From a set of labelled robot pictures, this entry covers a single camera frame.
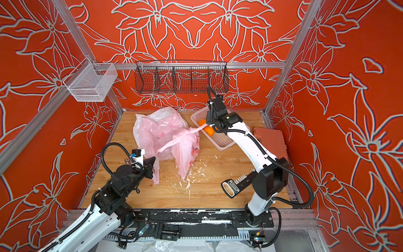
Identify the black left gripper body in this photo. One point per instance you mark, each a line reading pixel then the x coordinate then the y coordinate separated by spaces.
pixel 138 176

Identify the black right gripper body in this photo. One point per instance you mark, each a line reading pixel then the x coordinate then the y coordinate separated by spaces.
pixel 215 118

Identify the pink plastic bag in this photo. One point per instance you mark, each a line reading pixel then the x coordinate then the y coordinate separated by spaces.
pixel 184 147
pixel 153 131

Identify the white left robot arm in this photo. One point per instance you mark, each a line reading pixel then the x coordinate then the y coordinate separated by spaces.
pixel 109 213

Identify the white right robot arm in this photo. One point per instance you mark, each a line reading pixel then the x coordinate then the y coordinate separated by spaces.
pixel 272 173

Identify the orange mandarin front basket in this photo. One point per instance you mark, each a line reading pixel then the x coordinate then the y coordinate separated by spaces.
pixel 209 131

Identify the red plastic tool case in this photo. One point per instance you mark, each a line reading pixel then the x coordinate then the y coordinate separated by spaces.
pixel 272 140

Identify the black handheld label tool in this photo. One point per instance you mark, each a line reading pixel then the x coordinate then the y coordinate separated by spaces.
pixel 233 187

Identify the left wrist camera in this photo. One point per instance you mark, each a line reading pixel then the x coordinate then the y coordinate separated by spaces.
pixel 137 159

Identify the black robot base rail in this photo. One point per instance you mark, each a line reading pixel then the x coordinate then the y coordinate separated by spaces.
pixel 208 224

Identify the black wire wall basket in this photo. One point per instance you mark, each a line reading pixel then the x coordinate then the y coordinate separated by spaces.
pixel 184 77

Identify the clear wire mesh basket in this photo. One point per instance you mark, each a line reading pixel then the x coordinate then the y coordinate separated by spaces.
pixel 89 84

